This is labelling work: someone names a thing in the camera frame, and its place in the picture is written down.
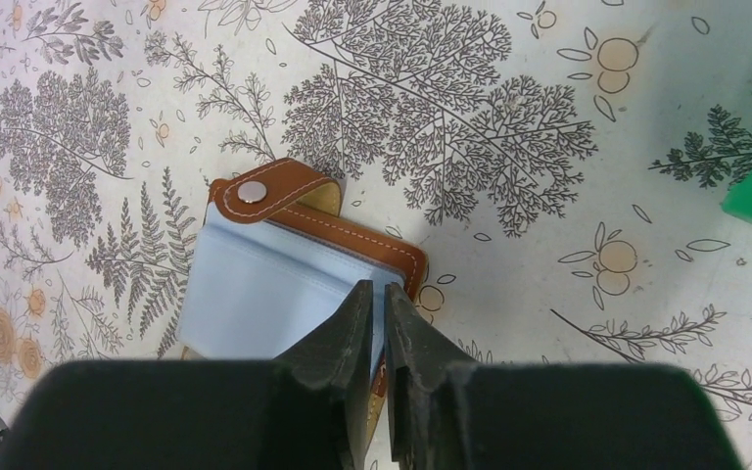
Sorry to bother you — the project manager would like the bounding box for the brown leather card holder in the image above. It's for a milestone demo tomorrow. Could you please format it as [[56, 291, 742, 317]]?
[[178, 158, 428, 468]]

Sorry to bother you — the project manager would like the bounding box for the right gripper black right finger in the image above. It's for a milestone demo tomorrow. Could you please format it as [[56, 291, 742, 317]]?
[[384, 283, 741, 469]]

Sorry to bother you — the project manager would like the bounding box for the floral table mat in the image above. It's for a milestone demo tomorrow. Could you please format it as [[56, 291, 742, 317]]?
[[0, 1, 752, 469]]

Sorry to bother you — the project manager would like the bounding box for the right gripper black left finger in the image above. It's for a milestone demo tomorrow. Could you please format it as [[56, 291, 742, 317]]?
[[0, 280, 373, 469]]

